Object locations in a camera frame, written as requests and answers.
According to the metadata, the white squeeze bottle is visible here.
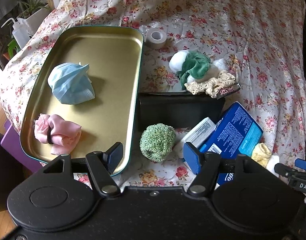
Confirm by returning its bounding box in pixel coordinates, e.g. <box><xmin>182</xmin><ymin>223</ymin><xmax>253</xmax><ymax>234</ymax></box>
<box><xmin>1</xmin><ymin>18</ymin><xmax>30</xmax><ymax>49</ymax></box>

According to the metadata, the white tape roll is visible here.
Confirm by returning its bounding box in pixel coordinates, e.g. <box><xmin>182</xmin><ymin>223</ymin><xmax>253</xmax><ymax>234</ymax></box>
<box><xmin>145</xmin><ymin>28</ymin><xmax>167</xmax><ymax>50</ymax></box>

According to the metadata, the blue tissue package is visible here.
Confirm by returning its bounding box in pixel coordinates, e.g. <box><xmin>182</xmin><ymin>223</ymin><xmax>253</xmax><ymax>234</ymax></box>
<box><xmin>199</xmin><ymin>101</ymin><xmax>264</xmax><ymax>186</ymax></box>

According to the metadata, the white tissue pack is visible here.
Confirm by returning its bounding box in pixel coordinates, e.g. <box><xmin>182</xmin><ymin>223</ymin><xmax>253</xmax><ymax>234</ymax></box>
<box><xmin>174</xmin><ymin>117</ymin><xmax>216</xmax><ymax>159</ymax></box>

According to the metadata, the leopard print scrunchie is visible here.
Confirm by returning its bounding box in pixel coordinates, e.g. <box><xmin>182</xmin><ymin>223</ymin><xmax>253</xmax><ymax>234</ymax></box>
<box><xmin>216</xmin><ymin>83</ymin><xmax>241</xmax><ymax>99</ymax></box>

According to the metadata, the yellow fluffy sock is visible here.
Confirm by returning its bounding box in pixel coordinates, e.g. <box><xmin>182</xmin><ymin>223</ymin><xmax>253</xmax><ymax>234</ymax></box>
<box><xmin>251</xmin><ymin>143</ymin><xmax>272</xmax><ymax>168</ymax></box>

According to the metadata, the cream lace scrunchie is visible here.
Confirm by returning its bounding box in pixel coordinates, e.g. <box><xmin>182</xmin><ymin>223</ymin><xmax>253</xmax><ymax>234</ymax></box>
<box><xmin>184</xmin><ymin>70</ymin><xmax>237</xmax><ymax>99</ymax></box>

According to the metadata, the green white plush toy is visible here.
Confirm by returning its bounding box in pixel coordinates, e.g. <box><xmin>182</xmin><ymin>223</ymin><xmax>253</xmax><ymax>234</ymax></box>
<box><xmin>169</xmin><ymin>50</ymin><xmax>211</xmax><ymax>90</ymax></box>

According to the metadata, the gold metal tin tray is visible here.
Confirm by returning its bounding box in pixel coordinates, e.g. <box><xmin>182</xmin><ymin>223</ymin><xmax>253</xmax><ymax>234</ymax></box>
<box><xmin>20</xmin><ymin>26</ymin><xmax>144</xmax><ymax>174</ymax></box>

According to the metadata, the floral bed cover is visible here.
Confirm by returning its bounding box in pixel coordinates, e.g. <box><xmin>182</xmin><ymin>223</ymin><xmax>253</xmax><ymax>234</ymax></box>
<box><xmin>0</xmin><ymin>0</ymin><xmax>306</xmax><ymax>188</ymax></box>

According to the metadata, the purple stool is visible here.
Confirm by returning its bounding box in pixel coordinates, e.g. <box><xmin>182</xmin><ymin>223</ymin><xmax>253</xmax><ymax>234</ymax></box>
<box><xmin>1</xmin><ymin>120</ymin><xmax>42</xmax><ymax>173</ymax></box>

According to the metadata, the potted green plant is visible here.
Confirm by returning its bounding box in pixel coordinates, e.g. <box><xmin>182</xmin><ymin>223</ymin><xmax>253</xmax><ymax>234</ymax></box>
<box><xmin>16</xmin><ymin>0</ymin><xmax>52</xmax><ymax>36</ymax></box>

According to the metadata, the pink fabric scrunchie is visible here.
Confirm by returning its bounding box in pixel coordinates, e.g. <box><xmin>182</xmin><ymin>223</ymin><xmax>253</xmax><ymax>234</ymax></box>
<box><xmin>34</xmin><ymin>114</ymin><xmax>82</xmax><ymax>155</ymax></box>

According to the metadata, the green knitted scrubber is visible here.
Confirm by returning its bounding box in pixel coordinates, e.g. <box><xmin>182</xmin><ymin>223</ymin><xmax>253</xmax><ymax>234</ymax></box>
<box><xmin>139</xmin><ymin>124</ymin><xmax>176</xmax><ymax>163</ymax></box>

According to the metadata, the blue face mask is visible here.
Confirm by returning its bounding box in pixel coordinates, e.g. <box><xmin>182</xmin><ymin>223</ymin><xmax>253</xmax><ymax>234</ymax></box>
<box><xmin>47</xmin><ymin>62</ymin><xmax>95</xmax><ymax>105</ymax></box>

